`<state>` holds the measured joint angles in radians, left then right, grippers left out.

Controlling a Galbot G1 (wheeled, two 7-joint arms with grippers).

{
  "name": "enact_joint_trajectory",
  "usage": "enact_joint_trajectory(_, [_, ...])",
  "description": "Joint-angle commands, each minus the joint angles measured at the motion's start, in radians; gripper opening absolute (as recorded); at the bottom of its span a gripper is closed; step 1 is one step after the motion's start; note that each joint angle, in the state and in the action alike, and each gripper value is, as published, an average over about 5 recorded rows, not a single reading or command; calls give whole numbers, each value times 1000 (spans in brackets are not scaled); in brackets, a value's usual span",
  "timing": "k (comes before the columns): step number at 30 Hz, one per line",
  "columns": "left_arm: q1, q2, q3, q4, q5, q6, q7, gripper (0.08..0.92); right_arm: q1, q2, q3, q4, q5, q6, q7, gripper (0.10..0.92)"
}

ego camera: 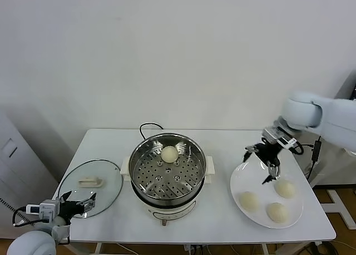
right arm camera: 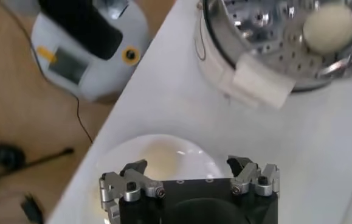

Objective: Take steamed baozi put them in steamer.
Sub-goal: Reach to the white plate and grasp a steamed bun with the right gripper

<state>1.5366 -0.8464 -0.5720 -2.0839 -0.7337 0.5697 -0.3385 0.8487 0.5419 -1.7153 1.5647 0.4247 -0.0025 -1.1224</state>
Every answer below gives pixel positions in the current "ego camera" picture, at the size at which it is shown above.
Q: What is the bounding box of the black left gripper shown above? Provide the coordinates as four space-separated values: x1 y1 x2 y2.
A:
58 190 97 219

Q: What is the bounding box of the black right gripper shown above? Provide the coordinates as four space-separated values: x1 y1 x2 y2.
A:
244 142 281 186

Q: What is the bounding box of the round glass pot lid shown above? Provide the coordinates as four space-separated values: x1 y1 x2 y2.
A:
57 159 124 219

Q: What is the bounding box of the white steamed baozi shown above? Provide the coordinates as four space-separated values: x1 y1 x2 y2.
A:
274 179 296 199
266 202 289 224
161 145 179 164
239 191 260 212

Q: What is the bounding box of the stainless steel steamer basket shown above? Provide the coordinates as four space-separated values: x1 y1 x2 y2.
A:
120 132 217 206

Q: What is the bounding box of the white table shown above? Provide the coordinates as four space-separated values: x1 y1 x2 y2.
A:
57 128 338 255

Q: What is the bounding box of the white round plate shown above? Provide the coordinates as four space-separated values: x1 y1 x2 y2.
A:
229 162 304 229

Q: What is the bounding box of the white cabinet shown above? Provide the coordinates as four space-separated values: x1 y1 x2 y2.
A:
0 107 61 239

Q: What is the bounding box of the cream electric pot base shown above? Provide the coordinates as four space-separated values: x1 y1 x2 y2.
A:
123 174 215 227

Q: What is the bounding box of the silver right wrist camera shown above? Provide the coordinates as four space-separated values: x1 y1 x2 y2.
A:
263 126 298 149

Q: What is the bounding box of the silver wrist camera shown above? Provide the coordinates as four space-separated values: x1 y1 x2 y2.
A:
26 199 61 219
263 126 298 149

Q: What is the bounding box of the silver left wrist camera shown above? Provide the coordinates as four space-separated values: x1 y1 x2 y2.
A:
26 199 61 219

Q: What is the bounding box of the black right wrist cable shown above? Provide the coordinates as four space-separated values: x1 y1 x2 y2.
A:
289 142 304 156

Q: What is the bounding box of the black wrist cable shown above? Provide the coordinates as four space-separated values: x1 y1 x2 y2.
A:
11 207 42 228
289 142 304 156

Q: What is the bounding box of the black cable with adapter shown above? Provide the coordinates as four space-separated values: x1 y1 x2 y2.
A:
301 136 323 181

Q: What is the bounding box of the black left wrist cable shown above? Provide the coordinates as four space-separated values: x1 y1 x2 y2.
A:
11 207 42 228

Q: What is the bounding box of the black pot power cord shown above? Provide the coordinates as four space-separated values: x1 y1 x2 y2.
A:
139 123 165 141

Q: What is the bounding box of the black floor cable bundle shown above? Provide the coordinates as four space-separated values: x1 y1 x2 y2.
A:
303 242 344 255

